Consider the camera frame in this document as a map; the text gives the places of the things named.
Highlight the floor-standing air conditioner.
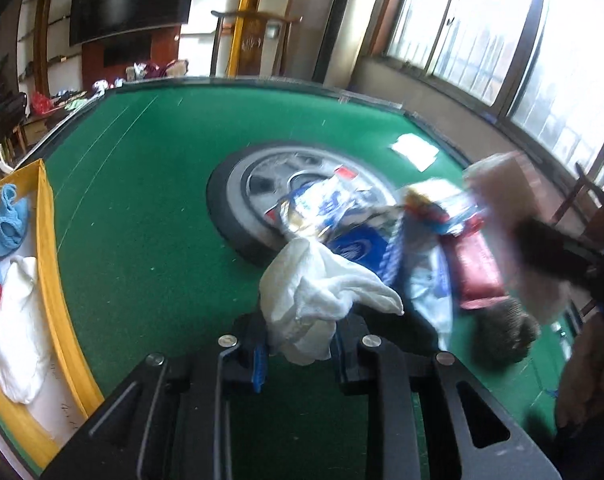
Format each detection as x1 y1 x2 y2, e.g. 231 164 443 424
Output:
312 0 385 88

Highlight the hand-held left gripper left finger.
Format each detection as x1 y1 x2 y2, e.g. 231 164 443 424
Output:
42 312 273 480

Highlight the black television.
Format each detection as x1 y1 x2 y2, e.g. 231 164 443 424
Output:
69 0 200 47

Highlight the person's right forearm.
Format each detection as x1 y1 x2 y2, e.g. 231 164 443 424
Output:
554 305 604 431

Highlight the carved wooden chair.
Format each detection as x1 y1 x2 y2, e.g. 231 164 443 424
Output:
211 9 303 81
552 162 604 241

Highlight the red packet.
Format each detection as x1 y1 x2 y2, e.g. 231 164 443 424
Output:
439 210 508 311

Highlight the white blue-banded tissue packet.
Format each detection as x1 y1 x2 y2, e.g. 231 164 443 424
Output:
382 210 458 351

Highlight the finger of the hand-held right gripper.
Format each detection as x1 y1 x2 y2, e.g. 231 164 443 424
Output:
514 217 604 301

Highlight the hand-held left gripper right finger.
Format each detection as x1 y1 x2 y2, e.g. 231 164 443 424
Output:
332 305 563 480

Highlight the grey woolly item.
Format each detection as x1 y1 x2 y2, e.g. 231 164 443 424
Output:
469 296 542 367

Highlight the round table centre disc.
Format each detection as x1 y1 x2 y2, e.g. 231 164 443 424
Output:
206 141 408 268

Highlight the red plastic bag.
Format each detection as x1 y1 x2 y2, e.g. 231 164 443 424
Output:
29 92 55 116

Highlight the blue knit sock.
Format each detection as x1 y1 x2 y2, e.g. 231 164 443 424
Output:
0 183 32 261

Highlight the blue floral tissue packet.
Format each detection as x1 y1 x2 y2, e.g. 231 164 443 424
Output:
277 172 389 263

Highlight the window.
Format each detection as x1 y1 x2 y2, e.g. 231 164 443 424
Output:
382 0 604 171

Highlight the white cloth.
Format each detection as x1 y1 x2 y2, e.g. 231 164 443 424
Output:
259 237 405 366
0 256 50 405

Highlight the colourful snack packet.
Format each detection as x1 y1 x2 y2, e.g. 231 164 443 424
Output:
399 180 485 236

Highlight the yellow box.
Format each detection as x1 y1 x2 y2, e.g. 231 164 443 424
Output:
0 158 105 466

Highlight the small black wall panel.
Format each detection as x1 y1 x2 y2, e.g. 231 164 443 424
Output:
103 40 148 67

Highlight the white paper sheet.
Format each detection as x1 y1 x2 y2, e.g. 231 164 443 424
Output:
389 133 440 171

